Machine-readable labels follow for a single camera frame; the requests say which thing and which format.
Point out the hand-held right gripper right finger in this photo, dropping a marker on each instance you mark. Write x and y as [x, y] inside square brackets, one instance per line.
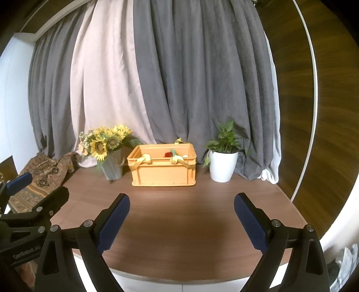
[251, 224]

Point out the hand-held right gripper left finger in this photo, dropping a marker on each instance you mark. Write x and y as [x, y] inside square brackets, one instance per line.
[112, 224]

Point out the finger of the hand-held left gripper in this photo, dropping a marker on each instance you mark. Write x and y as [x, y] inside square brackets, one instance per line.
[19, 181]
[53, 200]

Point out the orange plastic crate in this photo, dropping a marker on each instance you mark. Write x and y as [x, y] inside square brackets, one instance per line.
[162, 174]

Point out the red fluffy plush toy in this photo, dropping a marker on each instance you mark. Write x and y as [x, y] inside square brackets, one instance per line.
[168, 154]

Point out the dark green plush toy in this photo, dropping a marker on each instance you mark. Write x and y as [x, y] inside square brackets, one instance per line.
[175, 152]

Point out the brown patterned rug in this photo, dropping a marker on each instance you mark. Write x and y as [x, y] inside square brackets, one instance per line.
[42, 174]

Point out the grey ribbed vase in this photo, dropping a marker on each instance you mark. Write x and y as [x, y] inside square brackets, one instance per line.
[112, 168]

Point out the white curtain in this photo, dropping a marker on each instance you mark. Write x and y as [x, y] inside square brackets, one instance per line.
[273, 168]

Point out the white plant pot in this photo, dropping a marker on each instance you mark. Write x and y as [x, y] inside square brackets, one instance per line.
[223, 165]

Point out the sunflower bouquet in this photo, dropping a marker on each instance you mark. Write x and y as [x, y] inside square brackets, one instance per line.
[99, 146]

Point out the green leafy plant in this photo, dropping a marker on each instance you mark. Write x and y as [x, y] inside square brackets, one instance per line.
[227, 137]

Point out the grey curtain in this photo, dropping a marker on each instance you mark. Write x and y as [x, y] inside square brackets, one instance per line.
[202, 70]
[53, 92]

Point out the pale pink curtain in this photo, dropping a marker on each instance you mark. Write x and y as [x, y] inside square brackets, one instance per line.
[109, 78]

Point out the white hoop frame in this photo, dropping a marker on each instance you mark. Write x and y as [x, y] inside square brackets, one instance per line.
[313, 98]

